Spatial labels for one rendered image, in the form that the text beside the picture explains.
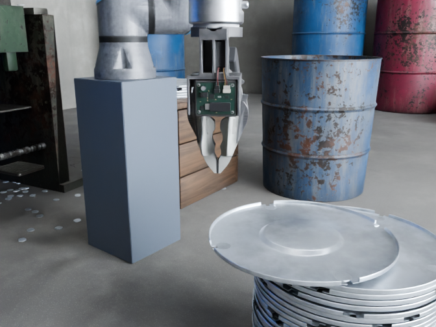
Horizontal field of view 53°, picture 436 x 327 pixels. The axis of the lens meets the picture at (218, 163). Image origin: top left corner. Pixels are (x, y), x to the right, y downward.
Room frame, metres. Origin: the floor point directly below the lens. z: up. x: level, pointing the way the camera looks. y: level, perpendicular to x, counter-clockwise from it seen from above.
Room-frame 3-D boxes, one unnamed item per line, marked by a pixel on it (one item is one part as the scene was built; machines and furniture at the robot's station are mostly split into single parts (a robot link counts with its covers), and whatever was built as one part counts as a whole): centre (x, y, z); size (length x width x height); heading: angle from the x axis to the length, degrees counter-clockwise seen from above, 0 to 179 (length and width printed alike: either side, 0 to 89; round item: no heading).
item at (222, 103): (0.62, 0.00, 0.50); 0.09 x 0.08 x 0.12; 175
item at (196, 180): (1.61, 0.19, 0.18); 0.40 x 0.38 x 0.35; 56
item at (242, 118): (0.65, -0.02, 0.44); 0.05 x 0.02 x 0.09; 85
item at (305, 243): (0.64, -0.13, 0.25); 0.29 x 0.29 x 0.01
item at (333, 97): (1.61, -0.36, 0.24); 0.42 x 0.42 x 0.48
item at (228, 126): (0.63, -0.01, 0.39); 0.06 x 0.03 x 0.09; 175
